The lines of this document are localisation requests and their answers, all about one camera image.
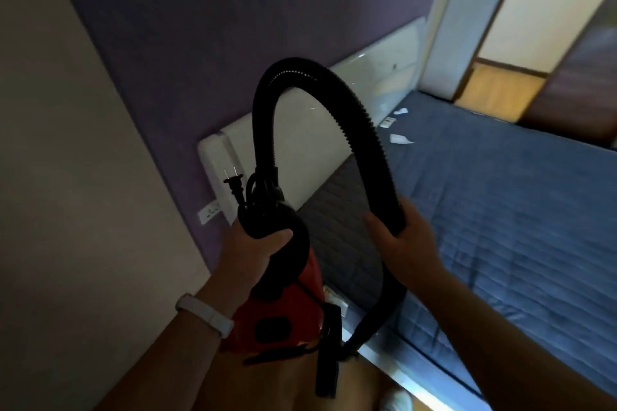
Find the white wristband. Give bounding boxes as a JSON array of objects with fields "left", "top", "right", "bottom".
[{"left": 175, "top": 293, "right": 235, "bottom": 339}]

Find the black corrugated vacuum hose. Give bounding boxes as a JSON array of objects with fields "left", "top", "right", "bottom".
[{"left": 251, "top": 57, "right": 409, "bottom": 361}]

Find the white bed headboard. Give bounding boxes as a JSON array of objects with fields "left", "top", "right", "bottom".
[{"left": 197, "top": 16, "right": 428, "bottom": 226}]

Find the person's left forearm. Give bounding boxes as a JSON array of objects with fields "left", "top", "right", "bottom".
[{"left": 94, "top": 281, "right": 242, "bottom": 411}]

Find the white door frame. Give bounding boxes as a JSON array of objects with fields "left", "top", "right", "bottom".
[{"left": 418, "top": 0, "right": 532, "bottom": 101}]

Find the person's left hand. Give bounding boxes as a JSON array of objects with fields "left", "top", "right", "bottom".
[{"left": 202, "top": 219, "right": 294, "bottom": 312}]

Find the light wooden panel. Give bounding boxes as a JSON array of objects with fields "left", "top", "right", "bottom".
[{"left": 453, "top": 58, "right": 550, "bottom": 123}]

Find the black power plug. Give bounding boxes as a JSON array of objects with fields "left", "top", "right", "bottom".
[{"left": 223, "top": 168, "right": 247, "bottom": 208}]

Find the red handheld vacuum cleaner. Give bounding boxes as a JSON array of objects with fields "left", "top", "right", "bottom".
[{"left": 219, "top": 200, "right": 329, "bottom": 354}]

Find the person's right hand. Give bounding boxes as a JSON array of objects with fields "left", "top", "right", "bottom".
[{"left": 363, "top": 196, "right": 450, "bottom": 299}]

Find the white bed frame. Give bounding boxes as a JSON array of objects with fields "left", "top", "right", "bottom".
[{"left": 341, "top": 328, "right": 490, "bottom": 411}]

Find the person's right forearm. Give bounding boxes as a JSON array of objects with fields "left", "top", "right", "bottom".
[{"left": 410, "top": 268, "right": 617, "bottom": 411}]

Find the black vacuum nozzle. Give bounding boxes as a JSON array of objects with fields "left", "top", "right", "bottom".
[{"left": 315, "top": 302, "right": 343, "bottom": 400}]

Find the white wall socket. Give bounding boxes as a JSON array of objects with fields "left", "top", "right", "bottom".
[{"left": 198, "top": 201, "right": 224, "bottom": 226}]

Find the dark glossy wardrobe door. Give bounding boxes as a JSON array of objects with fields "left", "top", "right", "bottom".
[{"left": 517, "top": 0, "right": 617, "bottom": 150}]

